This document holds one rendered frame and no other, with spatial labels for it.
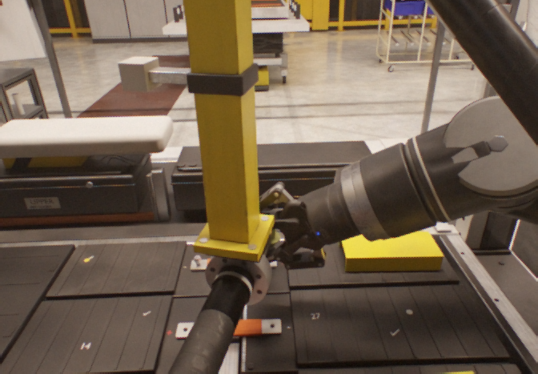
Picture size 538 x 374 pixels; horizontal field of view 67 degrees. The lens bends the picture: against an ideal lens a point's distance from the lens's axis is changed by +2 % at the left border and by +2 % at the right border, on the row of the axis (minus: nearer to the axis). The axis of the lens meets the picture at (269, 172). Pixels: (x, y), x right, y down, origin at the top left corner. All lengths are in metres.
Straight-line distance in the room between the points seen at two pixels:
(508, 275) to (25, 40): 2.94
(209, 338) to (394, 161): 0.28
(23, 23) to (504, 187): 3.00
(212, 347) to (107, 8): 9.43
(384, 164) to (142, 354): 0.41
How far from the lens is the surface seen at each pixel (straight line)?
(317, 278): 0.70
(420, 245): 0.76
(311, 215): 0.52
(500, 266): 1.03
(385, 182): 0.48
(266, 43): 5.09
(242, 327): 0.64
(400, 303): 0.69
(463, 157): 0.47
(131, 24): 9.64
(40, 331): 0.72
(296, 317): 0.64
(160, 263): 0.76
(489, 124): 0.47
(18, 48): 3.21
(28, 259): 0.86
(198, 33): 0.40
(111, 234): 0.90
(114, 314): 0.69
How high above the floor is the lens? 1.47
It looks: 27 degrees down
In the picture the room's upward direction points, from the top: 2 degrees counter-clockwise
